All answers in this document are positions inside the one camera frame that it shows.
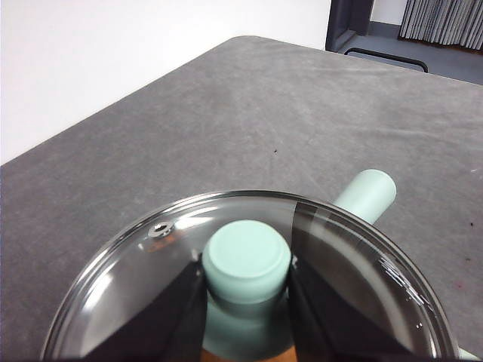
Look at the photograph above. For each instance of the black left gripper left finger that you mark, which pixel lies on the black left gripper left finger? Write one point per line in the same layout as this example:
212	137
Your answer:
162	332

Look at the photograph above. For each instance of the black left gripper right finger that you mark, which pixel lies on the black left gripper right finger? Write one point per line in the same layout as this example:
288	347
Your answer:
332	335

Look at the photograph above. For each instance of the glass lid with green knob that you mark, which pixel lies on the glass lid with green knob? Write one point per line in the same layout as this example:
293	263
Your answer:
245	252

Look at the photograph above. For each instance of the mint green steamer pot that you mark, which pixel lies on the mint green steamer pot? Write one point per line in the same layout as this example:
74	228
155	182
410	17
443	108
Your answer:
368	192

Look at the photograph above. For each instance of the grey pleated curtain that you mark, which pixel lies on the grey pleated curtain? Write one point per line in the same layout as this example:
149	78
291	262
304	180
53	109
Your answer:
441	20

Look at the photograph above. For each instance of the black metal tube rail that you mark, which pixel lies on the black metal tube rail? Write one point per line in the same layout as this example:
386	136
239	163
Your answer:
388	58

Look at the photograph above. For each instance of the dark grey frame post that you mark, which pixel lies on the dark grey frame post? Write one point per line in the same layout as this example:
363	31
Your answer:
347	19

